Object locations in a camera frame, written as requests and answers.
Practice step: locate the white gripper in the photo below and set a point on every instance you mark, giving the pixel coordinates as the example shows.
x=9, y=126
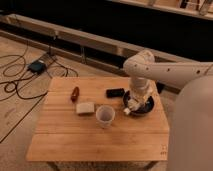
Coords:
x=140, y=90

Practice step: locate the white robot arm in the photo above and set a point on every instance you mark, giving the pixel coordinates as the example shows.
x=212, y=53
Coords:
x=190, y=145

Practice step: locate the dark ceramic bowl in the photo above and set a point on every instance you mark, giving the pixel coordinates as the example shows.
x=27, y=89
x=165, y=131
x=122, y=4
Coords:
x=143, y=110

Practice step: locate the black rectangular block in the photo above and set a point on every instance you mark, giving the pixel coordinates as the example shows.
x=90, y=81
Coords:
x=112, y=93

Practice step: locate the white sponge block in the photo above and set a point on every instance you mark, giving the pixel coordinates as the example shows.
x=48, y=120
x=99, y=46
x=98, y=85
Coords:
x=85, y=108

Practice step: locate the wooden table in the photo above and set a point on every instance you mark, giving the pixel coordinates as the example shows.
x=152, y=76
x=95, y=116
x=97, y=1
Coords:
x=62, y=135

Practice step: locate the long metal rail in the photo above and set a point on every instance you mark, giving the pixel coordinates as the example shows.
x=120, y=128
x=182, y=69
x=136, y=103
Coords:
x=90, y=49

